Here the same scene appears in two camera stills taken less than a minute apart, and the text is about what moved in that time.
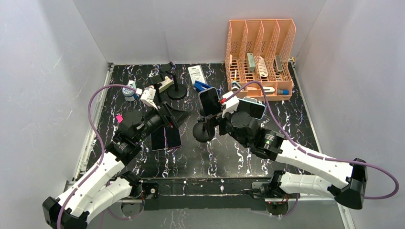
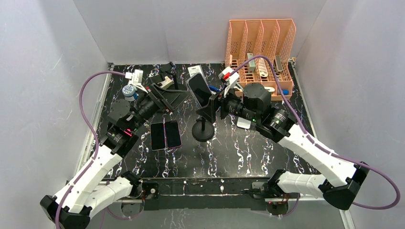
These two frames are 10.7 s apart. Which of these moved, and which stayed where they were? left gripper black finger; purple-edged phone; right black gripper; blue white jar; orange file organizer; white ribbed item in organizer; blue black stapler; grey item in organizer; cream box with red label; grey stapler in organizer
Moved: left gripper black finger; blue black stapler; right black gripper
Stayed: grey item in organizer; white ribbed item in organizer; purple-edged phone; grey stapler in organizer; orange file organizer; cream box with red label; blue white jar
